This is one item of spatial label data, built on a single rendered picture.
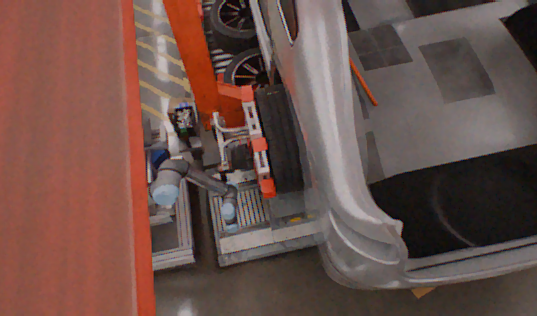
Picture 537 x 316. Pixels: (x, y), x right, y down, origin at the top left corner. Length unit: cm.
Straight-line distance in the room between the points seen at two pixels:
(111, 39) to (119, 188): 7
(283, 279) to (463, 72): 177
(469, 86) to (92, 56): 277
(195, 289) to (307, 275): 79
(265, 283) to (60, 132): 312
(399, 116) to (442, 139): 27
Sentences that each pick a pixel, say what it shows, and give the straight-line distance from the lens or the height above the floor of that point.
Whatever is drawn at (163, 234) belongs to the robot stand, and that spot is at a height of 21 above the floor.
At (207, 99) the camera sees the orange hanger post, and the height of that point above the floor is 86.
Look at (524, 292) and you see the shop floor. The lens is 355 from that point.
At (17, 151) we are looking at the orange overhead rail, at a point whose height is 300.
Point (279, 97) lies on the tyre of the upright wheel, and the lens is 255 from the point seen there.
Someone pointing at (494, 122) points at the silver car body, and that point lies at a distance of 290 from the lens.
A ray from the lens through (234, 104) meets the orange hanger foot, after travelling 313.
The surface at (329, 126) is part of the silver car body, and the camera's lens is 178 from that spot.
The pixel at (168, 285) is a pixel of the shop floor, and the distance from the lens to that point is 340.
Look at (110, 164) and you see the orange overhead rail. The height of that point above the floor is 300.
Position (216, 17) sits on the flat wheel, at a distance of 413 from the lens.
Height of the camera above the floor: 313
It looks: 58 degrees down
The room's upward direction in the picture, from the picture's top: 9 degrees counter-clockwise
